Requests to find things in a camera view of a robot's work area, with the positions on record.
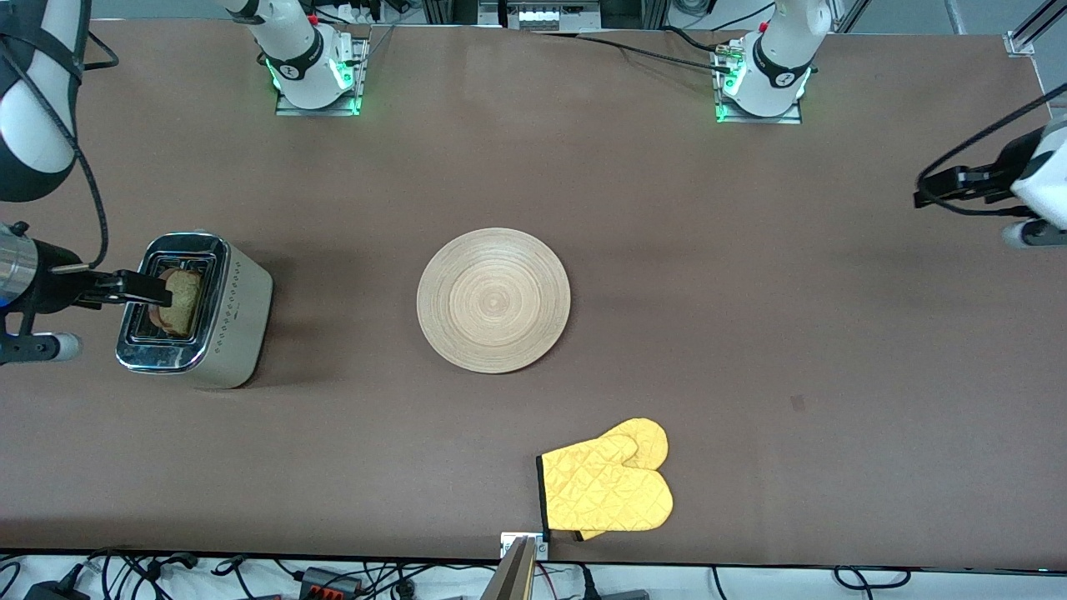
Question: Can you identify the slice of brown-crust bread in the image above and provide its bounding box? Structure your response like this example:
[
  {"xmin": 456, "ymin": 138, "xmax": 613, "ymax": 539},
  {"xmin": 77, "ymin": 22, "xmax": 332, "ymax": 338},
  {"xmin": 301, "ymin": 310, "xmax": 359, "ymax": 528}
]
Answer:
[{"xmin": 154, "ymin": 268, "xmax": 204, "ymax": 338}]

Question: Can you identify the round light wooden plate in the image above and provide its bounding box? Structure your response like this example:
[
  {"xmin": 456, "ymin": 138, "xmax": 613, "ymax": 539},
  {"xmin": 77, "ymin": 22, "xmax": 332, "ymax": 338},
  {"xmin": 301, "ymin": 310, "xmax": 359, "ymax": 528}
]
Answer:
[{"xmin": 416, "ymin": 227, "xmax": 573, "ymax": 375}]

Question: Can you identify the silver two-slot toaster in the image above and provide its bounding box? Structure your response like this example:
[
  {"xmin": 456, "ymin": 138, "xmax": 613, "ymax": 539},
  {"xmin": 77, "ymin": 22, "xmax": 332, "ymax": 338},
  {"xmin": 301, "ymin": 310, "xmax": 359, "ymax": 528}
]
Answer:
[{"xmin": 115, "ymin": 232, "xmax": 274, "ymax": 390}]

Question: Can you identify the yellow quilted oven mitt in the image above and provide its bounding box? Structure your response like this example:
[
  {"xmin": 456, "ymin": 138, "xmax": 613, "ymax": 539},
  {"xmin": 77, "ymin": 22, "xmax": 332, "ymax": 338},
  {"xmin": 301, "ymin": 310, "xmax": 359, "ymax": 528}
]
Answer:
[
  {"xmin": 574, "ymin": 417, "xmax": 669, "ymax": 543},
  {"xmin": 536, "ymin": 432, "xmax": 674, "ymax": 534}
]

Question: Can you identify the grey power strip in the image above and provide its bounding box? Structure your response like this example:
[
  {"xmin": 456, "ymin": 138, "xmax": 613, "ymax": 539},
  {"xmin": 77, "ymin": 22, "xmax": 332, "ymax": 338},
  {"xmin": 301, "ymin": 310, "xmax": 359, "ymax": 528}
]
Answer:
[{"xmin": 479, "ymin": 0, "xmax": 603, "ymax": 32}]

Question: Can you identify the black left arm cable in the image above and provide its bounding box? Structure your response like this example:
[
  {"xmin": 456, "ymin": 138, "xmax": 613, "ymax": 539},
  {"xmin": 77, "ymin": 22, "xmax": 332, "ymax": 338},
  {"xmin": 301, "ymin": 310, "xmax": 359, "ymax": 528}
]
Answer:
[{"xmin": 915, "ymin": 83, "xmax": 1067, "ymax": 218}]

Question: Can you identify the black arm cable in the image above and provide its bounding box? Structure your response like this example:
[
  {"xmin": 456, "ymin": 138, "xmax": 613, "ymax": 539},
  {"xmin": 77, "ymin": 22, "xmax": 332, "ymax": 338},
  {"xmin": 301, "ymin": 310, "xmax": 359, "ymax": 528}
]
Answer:
[
  {"xmin": 0, "ymin": 25, "xmax": 119, "ymax": 269},
  {"xmin": 915, "ymin": 83, "xmax": 1067, "ymax": 218}
]

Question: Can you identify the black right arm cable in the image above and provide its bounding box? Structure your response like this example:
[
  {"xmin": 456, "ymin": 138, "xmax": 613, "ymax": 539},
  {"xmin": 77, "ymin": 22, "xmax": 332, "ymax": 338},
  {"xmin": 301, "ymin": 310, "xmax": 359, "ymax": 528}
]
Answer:
[{"xmin": 0, "ymin": 25, "xmax": 119, "ymax": 269}]

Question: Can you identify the aluminium frame corner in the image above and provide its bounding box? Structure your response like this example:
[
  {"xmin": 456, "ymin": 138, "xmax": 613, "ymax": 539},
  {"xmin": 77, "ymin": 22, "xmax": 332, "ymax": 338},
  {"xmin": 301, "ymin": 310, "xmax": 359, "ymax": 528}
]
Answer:
[{"xmin": 1004, "ymin": 0, "xmax": 1067, "ymax": 58}]

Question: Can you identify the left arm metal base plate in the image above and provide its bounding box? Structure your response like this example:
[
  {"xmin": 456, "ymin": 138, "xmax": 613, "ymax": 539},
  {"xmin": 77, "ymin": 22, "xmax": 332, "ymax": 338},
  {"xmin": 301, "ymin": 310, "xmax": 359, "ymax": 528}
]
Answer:
[{"xmin": 714, "ymin": 42, "xmax": 806, "ymax": 126}]

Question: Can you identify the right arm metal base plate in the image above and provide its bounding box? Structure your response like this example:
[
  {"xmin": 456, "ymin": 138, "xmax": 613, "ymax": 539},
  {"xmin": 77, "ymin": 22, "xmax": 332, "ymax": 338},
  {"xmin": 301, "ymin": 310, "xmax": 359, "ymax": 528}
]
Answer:
[{"xmin": 275, "ymin": 35, "xmax": 370, "ymax": 118}]

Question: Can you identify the long black table cable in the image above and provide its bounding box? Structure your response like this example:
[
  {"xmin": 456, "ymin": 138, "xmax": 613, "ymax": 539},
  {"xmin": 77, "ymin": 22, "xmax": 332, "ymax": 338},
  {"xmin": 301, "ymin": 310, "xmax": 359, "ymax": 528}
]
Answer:
[{"xmin": 533, "ymin": 30, "xmax": 736, "ymax": 74}]

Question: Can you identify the aluminium camera post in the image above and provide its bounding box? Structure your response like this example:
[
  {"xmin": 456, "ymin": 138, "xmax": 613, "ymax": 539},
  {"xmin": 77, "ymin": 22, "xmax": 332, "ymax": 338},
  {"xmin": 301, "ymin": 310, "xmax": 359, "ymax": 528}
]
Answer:
[{"xmin": 479, "ymin": 533, "xmax": 551, "ymax": 600}]

